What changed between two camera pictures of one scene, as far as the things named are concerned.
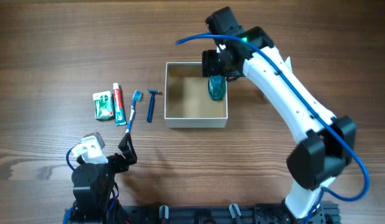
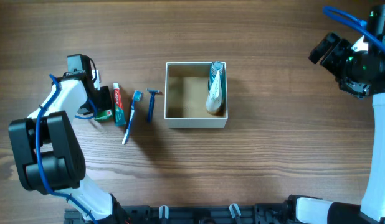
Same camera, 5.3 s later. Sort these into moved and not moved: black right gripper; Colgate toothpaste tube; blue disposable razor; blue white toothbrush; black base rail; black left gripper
Moved: black right gripper; black left gripper
Not moved: black base rail; Colgate toothpaste tube; blue disposable razor; blue white toothbrush
